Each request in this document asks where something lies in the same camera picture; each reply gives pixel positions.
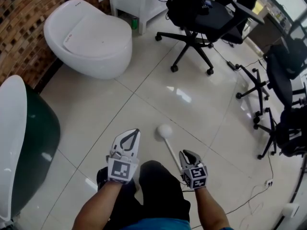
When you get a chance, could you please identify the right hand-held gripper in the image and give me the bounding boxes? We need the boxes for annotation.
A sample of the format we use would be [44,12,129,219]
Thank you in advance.
[179,149,208,190]

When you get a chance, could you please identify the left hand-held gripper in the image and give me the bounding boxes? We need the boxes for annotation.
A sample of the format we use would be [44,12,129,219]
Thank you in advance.
[106,128,141,184]

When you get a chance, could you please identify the white round-headed brush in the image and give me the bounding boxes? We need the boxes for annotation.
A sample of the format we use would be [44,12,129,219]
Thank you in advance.
[157,124,183,176]

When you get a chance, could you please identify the white and green bathtub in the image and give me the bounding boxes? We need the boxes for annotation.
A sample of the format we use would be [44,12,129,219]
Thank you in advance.
[0,75,61,227]

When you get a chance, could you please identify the person's left forearm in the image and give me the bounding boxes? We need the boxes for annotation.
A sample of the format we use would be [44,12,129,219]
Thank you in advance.
[71,180,125,230]

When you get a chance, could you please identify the person's right forearm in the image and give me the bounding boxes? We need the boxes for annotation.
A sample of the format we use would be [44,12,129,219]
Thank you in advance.
[194,187,237,230]

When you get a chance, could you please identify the person's black trousers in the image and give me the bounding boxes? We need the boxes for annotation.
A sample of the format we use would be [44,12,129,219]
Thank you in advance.
[96,160,191,230]

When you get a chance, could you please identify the person's blue shirt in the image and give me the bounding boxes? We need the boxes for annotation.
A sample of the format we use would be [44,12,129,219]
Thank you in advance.
[119,218,235,230]

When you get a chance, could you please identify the white oval toilet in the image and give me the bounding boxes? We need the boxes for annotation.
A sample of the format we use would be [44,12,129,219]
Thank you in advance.
[43,0,133,80]

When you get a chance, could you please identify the black office chair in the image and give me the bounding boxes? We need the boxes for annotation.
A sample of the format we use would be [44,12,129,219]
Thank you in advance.
[253,97,307,160]
[155,0,266,76]
[236,24,307,124]

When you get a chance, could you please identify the white box device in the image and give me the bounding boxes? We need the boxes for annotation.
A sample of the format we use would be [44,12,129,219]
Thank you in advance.
[283,203,300,217]

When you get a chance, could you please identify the brown wooden desk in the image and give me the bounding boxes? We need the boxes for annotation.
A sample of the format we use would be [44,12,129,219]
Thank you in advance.
[249,0,292,52]

